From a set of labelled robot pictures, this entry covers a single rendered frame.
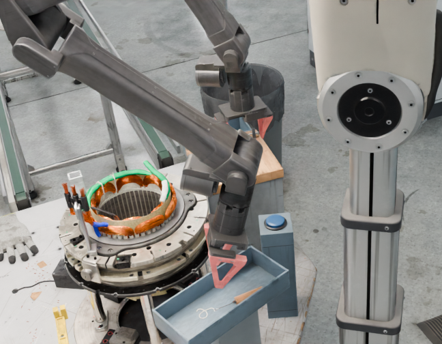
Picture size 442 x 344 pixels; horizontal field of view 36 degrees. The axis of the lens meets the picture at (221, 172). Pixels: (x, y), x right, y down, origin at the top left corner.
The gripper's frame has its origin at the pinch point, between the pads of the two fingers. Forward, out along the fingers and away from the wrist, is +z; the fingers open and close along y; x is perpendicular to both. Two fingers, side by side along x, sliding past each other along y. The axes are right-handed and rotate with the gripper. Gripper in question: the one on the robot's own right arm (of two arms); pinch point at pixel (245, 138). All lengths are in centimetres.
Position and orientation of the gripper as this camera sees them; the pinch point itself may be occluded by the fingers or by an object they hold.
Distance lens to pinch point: 167.2
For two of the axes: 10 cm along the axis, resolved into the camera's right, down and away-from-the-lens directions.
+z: 1.0, 8.2, 5.6
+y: -9.5, 2.5, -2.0
